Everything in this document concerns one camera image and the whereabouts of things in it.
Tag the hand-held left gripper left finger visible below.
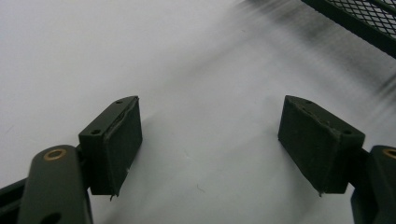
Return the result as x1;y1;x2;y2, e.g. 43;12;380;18
78;95;144;202

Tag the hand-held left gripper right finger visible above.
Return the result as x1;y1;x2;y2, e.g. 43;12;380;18
277;94;366;198

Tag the black metal mesh basket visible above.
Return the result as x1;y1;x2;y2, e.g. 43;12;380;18
300;0;396;60

